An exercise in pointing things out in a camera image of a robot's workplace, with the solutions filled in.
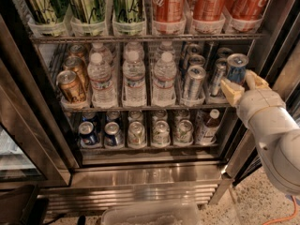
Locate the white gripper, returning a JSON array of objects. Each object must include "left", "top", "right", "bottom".
[{"left": 220, "top": 69, "right": 299, "bottom": 142}]

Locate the red bull can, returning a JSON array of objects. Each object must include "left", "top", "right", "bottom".
[
  {"left": 179, "top": 42, "right": 202, "bottom": 68},
  {"left": 181, "top": 54, "right": 205, "bottom": 77},
  {"left": 209, "top": 58, "right": 227, "bottom": 97},
  {"left": 217, "top": 47, "right": 233, "bottom": 58},
  {"left": 226, "top": 53, "right": 248, "bottom": 85},
  {"left": 183, "top": 65, "right": 206, "bottom": 100}
]

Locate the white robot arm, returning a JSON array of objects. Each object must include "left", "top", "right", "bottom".
[{"left": 220, "top": 70, "right": 300, "bottom": 196}]

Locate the right green soda can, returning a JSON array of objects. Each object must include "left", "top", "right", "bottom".
[{"left": 174, "top": 119, "right": 193, "bottom": 144}]

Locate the right Coca-Cola can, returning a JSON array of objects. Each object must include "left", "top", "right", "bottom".
[{"left": 231, "top": 0, "right": 267, "bottom": 21}]

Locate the coca-cola can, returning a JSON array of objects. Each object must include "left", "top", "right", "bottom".
[
  {"left": 152, "top": 0, "right": 185, "bottom": 23},
  {"left": 193, "top": 0, "right": 226, "bottom": 22},
  {"left": 231, "top": 0, "right": 267, "bottom": 21}
]

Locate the middle Coca-Cola can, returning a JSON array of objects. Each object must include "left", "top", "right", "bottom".
[{"left": 193, "top": 0, "right": 226, "bottom": 22}]

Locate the middle green soda can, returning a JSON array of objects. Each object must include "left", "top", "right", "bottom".
[{"left": 152, "top": 120, "right": 170, "bottom": 147}]

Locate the left Coca-Cola can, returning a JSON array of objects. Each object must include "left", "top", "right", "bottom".
[{"left": 152, "top": 0, "right": 185, "bottom": 23}]

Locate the stainless steel fridge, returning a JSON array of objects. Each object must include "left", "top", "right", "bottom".
[{"left": 1, "top": 0, "right": 300, "bottom": 214}]

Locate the blue pepsi can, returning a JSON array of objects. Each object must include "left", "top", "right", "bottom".
[
  {"left": 79, "top": 121, "right": 98, "bottom": 145},
  {"left": 104, "top": 122, "right": 124, "bottom": 148}
]

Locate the right green LaCroix can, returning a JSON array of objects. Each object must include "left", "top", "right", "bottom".
[{"left": 113, "top": 0, "right": 143, "bottom": 23}]

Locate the green lacroix can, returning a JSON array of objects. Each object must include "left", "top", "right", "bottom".
[
  {"left": 25, "top": 0, "right": 68, "bottom": 24},
  {"left": 69, "top": 0, "right": 106, "bottom": 24},
  {"left": 113, "top": 0, "right": 143, "bottom": 23}
]

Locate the left blue Pepsi can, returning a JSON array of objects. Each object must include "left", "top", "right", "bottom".
[{"left": 79, "top": 121, "right": 98, "bottom": 145}]

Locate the gold can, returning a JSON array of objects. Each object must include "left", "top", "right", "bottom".
[
  {"left": 56, "top": 70, "right": 86, "bottom": 103},
  {"left": 63, "top": 56, "right": 89, "bottom": 91},
  {"left": 67, "top": 44, "right": 88, "bottom": 64}
]

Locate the rear gold can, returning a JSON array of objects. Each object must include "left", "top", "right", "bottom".
[{"left": 67, "top": 44, "right": 88, "bottom": 64}]

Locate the front gold can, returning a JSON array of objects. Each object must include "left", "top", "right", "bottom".
[{"left": 56, "top": 70, "right": 86, "bottom": 103}]

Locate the middle green LaCroix can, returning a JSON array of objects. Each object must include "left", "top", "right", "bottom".
[{"left": 69, "top": 0, "right": 106, "bottom": 24}]

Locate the left green LaCroix can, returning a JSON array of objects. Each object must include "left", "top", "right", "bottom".
[{"left": 25, "top": 0, "right": 68, "bottom": 24}]

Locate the brown juice bottle white cap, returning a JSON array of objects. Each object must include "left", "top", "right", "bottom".
[{"left": 195, "top": 109, "right": 220, "bottom": 145}]

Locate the front right water bottle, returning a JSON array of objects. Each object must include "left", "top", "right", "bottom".
[{"left": 153, "top": 52, "right": 177, "bottom": 107}]

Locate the water bottle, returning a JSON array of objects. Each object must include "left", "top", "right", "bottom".
[
  {"left": 123, "top": 51, "right": 146, "bottom": 107},
  {"left": 153, "top": 52, "right": 177, "bottom": 107},
  {"left": 123, "top": 42, "right": 144, "bottom": 60},
  {"left": 87, "top": 52, "right": 117, "bottom": 109},
  {"left": 155, "top": 41, "right": 175, "bottom": 61},
  {"left": 89, "top": 42, "right": 113, "bottom": 66}
]

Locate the rear right water bottle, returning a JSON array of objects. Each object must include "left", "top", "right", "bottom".
[{"left": 155, "top": 41, "right": 175, "bottom": 61}]

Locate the front middle water bottle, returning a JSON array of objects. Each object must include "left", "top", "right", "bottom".
[{"left": 123, "top": 51, "right": 146, "bottom": 107}]

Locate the rear middle water bottle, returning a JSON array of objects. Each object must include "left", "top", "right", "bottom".
[{"left": 123, "top": 42, "right": 144, "bottom": 60}]

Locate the front left water bottle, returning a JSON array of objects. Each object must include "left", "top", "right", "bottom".
[{"left": 87, "top": 52, "right": 117, "bottom": 109}]

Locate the clear plastic bin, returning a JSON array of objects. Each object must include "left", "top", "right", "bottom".
[{"left": 101, "top": 202, "right": 201, "bottom": 225}]

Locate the rear left water bottle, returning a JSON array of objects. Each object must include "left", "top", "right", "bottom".
[{"left": 89, "top": 42, "right": 113, "bottom": 66}]

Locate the orange cable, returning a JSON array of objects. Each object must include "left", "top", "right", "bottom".
[{"left": 262, "top": 195, "right": 298, "bottom": 225}]

